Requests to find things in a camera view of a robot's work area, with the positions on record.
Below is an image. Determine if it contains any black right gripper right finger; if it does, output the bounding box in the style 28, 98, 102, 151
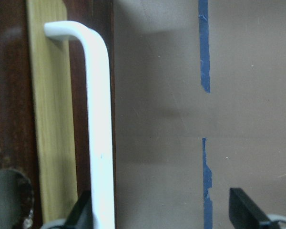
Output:
229, 188, 272, 229

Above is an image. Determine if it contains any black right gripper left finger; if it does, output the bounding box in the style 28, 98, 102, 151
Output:
64, 190, 92, 229

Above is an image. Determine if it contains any white drawer handle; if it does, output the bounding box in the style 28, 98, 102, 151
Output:
44, 21, 115, 229

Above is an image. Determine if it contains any dark brown wooden drawer box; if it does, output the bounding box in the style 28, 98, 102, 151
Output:
0, 0, 116, 229

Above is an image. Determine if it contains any light wood handle backplate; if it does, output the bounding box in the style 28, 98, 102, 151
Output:
27, 0, 78, 223

